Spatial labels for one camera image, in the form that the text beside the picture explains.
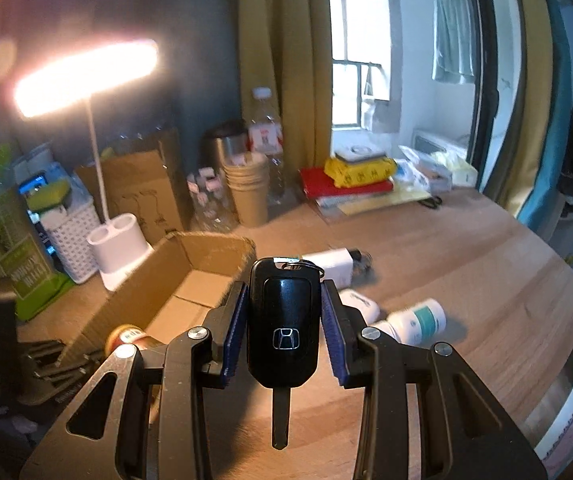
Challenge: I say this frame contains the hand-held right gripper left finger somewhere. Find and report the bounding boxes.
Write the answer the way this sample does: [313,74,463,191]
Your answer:
[19,280,247,480]

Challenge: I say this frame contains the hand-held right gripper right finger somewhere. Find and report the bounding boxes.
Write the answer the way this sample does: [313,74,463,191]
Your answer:
[321,282,550,480]

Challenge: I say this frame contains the white earbuds case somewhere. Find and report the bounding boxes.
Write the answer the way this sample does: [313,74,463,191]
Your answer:
[339,289,381,321]

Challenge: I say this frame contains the black car key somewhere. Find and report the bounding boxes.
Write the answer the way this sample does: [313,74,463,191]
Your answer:
[246,256,326,453]

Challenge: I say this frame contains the cardboard box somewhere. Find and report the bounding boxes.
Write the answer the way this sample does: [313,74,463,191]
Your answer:
[59,232,257,366]

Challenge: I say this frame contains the white charger adapter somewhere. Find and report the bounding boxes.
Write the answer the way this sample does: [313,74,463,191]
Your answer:
[301,247,362,286]

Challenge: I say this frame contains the white bottle teal label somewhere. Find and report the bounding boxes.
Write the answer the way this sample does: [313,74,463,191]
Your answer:
[374,298,447,346]

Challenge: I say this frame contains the brown tape roll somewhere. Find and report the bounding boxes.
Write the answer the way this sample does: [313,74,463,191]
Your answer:
[106,324,160,356]

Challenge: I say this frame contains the cluster of small clear bottles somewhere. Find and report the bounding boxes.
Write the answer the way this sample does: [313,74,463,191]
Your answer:
[186,165,240,233]

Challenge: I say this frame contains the stack of paper cups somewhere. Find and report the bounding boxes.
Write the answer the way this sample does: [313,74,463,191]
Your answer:
[222,152,270,227]

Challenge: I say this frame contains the white desk lamp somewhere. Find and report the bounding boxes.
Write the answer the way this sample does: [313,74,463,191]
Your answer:
[14,40,160,291]

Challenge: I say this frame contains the red book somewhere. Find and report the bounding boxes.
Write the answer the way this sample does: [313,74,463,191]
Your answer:
[301,166,395,200]

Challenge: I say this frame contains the yellow envelope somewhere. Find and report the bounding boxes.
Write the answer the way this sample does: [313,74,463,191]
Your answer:
[317,187,432,218]

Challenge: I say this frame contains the yellow packet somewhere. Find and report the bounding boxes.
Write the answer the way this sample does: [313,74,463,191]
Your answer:
[324,156,398,186]

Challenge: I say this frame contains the brown printed carton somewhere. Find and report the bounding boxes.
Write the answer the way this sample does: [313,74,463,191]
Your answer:
[74,127,192,246]

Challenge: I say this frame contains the white lattice basket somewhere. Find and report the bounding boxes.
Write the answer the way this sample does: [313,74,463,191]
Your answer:
[41,192,102,283]

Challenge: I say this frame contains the white kitchen scale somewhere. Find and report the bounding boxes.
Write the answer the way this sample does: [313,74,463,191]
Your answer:
[334,144,385,163]

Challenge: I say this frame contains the steel thermos cup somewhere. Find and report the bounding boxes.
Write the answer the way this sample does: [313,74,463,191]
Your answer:
[204,120,250,171]

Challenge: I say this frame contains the black folding stand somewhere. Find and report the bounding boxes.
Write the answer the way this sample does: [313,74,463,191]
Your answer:
[16,340,107,406]

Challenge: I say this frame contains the tissue packs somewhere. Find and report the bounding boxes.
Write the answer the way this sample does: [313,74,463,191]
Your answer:
[397,145,480,193]

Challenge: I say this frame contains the clear water bottle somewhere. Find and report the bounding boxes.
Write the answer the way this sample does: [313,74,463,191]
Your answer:
[249,87,287,206]

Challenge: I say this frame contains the white air conditioner unit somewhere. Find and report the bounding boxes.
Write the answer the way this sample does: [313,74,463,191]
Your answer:
[411,130,467,153]

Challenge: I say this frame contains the green carton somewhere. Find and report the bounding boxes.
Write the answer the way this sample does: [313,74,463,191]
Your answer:
[0,150,74,321]

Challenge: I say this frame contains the green sponge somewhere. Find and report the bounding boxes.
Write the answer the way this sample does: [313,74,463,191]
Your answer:
[26,180,70,211]

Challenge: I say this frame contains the yellow and teal curtain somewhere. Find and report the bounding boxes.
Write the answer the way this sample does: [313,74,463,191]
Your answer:
[481,0,573,241]

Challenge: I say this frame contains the hanging grey cloth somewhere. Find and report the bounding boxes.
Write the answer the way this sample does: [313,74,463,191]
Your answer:
[433,0,477,85]

